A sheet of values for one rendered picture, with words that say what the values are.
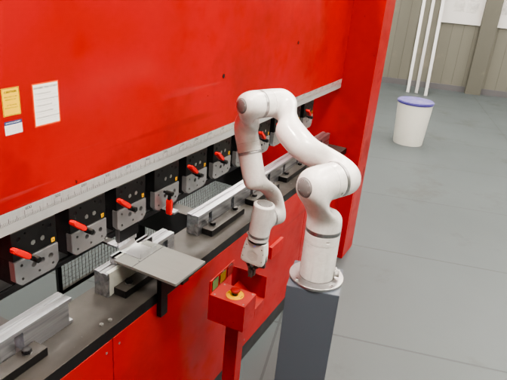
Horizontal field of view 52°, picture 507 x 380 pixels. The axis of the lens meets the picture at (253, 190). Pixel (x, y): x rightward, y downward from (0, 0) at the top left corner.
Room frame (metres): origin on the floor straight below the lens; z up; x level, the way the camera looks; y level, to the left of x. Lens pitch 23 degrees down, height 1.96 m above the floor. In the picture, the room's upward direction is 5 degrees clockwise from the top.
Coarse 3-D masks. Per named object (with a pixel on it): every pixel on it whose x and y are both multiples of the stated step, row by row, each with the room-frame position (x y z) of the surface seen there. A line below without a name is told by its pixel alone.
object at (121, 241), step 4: (136, 224) 1.66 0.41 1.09; (128, 228) 1.62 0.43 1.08; (132, 228) 1.64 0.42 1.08; (136, 228) 1.66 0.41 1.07; (116, 232) 1.59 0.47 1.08; (120, 232) 1.58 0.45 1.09; (124, 232) 1.60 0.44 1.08; (128, 232) 1.62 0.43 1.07; (132, 232) 1.64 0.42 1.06; (136, 232) 1.66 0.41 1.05; (116, 236) 1.59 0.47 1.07; (120, 236) 1.58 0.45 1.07; (124, 236) 1.60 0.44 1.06; (128, 236) 1.62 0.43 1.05; (132, 236) 1.65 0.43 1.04; (136, 236) 1.67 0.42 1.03; (116, 240) 1.59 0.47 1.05; (120, 240) 1.58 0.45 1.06; (124, 240) 1.60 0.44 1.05; (128, 240) 1.64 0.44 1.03; (120, 244) 1.60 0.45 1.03
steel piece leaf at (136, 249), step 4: (132, 244) 1.66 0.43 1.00; (136, 244) 1.66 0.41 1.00; (140, 244) 1.66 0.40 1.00; (124, 248) 1.62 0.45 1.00; (128, 248) 1.63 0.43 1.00; (132, 248) 1.63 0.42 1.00; (136, 248) 1.63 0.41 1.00; (140, 248) 1.63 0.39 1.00; (144, 248) 1.64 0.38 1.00; (148, 248) 1.64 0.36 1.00; (152, 248) 1.62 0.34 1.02; (124, 252) 1.60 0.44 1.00; (128, 252) 1.60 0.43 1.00; (132, 252) 1.60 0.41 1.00; (136, 252) 1.61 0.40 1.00; (140, 252) 1.61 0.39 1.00; (144, 252) 1.58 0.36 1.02; (148, 252) 1.60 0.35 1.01; (152, 252) 1.62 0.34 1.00; (136, 256) 1.57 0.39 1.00; (140, 256) 1.56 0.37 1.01; (144, 256) 1.58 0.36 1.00
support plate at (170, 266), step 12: (156, 252) 1.62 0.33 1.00; (168, 252) 1.63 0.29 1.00; (120, 264) 1.53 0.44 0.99; (132, 264) 1.53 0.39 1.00; (144, 264) 1.53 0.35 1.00; (156, 264) 1.54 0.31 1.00; (168, 264) 1.55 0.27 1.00; (180, 264) 1.55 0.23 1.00; (192, 264) 1.56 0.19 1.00; (156, 276) 1.47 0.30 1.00; (168, 276) 1.47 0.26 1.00; (180, 276) 1.48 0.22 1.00
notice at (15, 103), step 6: (6, 90) 1.19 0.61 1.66; (12, 90) 1.21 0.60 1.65; (18, 90) 1.22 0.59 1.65; (6, 96) 1.19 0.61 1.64; (12, 96) 1.21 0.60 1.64; (18, 96) 1.22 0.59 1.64; (6, 102) 1.19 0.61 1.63; (12, 102) 1.21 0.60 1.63; (18, 102) 1.22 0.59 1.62; (6, 108) 1.19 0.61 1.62; (12, 108) 1.20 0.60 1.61; (18, 108) 1.22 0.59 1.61; (6, 114) 1.19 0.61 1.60; (12, 114) 1.20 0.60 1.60
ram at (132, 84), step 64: (0, 0) 1.20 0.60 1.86; (64, 0) 1.37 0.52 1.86; (128, 0) 1.59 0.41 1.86; (192, 0) 1.89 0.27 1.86; (256, 0) 2.32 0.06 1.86; (320, 0) 3.00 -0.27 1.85; (0, 64) 1.19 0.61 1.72; (64, 64) 1.36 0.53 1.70; (128, 64) 1.59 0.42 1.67; (192, 64) 1.90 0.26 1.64; (256, 64) 2.36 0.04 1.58; (320, 64) 3.12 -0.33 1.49; (0, 128) 1.17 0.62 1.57; (64, 128) 1.35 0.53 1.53; (128, 128) 1.58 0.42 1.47; (192, 128) 1.92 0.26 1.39; (0, 192) 1.15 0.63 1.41
